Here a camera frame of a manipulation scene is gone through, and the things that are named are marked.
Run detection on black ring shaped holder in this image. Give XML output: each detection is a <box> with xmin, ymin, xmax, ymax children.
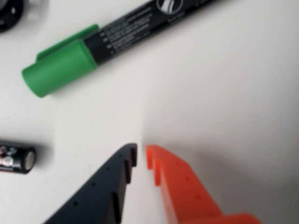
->
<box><xmin>0</xmin><ymin>0</ymin><xmax>25</xmax><ymax>33</ymax></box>

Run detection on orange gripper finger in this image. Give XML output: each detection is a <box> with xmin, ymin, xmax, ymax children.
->
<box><xmin>144</xmin><ymin>144</ymin><xmax>263</xmax><ymax>224</ymax></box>

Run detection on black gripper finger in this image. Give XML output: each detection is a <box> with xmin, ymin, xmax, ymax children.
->
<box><xmin>43</xmin><ymin>143</ymin><xmax>138</xmax><ymax>224</ymax></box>

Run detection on green capped black marker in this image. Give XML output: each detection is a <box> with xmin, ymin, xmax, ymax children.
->
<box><xmin>21</xmin><ymin>0</ymin><xmax>225</xmax><ymax>98</ymax></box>

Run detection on black AA battery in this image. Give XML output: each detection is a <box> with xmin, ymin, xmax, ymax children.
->
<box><xmin>0</xmin><ymin>140</ymin><xmax>36</xmax><ymax>175</ymax></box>

